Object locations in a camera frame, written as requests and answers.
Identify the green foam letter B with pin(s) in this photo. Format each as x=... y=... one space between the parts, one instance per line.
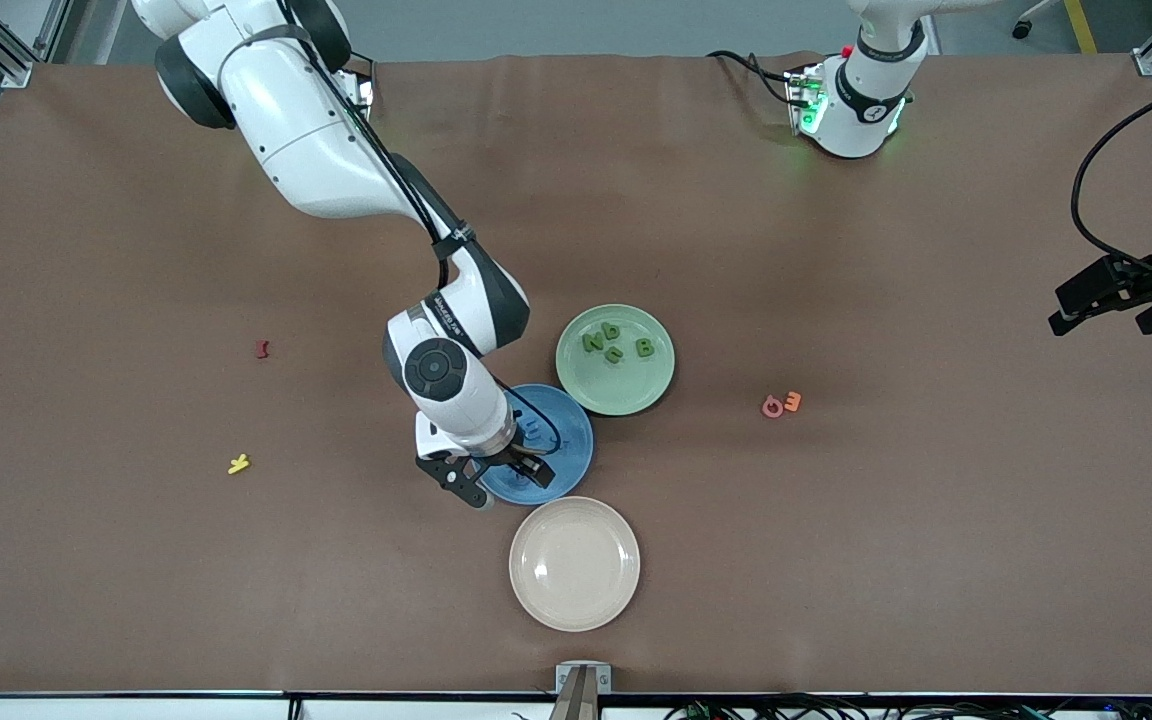
x=645 y=347

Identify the blue foam letter m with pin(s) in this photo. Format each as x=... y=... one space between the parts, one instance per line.
x=533 y=430

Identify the beige plate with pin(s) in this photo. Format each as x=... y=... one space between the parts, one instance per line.
x=574 y=563

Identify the brown table cover sheet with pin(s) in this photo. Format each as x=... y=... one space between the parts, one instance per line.
x=236 y=620

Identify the yellow foam letter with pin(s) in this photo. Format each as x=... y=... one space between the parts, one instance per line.
x=238 y=464

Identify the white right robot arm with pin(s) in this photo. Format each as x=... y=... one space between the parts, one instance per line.
x=306 y=130

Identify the orange foam letter E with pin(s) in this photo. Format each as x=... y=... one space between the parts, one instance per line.
x=793 y=402

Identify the green foam letter N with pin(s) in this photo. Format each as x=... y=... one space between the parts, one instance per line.
x=593 y=342

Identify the pink foam letter Q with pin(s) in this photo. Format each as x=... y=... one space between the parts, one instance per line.
x=764 y=408

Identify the green foam letter d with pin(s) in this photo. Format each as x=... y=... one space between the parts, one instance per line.
x=612 y=331

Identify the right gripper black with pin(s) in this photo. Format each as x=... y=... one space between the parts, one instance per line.
x=514 y=457

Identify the white table edge rail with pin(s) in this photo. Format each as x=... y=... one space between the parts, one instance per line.
x=86 y=708

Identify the light green plate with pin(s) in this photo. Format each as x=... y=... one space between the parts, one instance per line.
x=626 y=390

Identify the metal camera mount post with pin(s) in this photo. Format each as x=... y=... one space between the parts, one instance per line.
x=581 y=690

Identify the office chair caster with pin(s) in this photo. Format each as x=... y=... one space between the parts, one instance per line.
x=1022 y=30

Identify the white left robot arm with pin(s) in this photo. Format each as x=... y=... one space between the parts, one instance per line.
x=856 y=120

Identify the blue plate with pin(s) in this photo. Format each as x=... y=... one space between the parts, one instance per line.
x=571 y=470

